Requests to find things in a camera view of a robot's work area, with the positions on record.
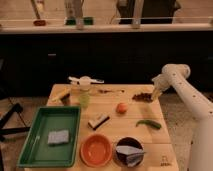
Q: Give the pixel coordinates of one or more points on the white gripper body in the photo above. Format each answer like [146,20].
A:
[161,83]

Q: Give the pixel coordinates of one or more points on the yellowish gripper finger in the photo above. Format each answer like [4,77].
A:
[160,93]
[155,94]

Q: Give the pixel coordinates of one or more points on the dark red grape bunch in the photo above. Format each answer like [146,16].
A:
[144,97]

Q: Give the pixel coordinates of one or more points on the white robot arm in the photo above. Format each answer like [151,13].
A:
[201,151]

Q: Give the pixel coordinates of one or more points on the grey cloth in bowl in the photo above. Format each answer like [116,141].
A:
[129,155]

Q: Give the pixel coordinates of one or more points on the dark bowl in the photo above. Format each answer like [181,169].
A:
[130,142]

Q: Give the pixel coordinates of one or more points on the orange red bowl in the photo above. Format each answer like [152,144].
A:
[96,150]

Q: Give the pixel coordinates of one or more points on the red bowl on counter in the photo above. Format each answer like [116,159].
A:
[39,23]

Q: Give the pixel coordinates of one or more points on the green chili pepper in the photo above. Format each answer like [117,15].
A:
[150,123]

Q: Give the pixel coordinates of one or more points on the orange tomato fruit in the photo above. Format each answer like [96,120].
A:
[121,108]

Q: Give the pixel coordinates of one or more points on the black white eraser block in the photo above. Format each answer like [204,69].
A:
[98,121]

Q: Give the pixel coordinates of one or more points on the green clear bottle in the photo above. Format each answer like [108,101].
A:
[84,85]

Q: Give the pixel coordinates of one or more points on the green object on counter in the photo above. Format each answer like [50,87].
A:
[79,21]

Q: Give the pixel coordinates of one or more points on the blue grey sponge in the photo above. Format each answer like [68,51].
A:
[58,137]

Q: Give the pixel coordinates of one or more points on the green plastic tray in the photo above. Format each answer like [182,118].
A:
[37,153]

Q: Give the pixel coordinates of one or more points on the black tripod stand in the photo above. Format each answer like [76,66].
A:
[8,123]

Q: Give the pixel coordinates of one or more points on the white handled tool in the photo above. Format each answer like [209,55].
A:
[75,80]

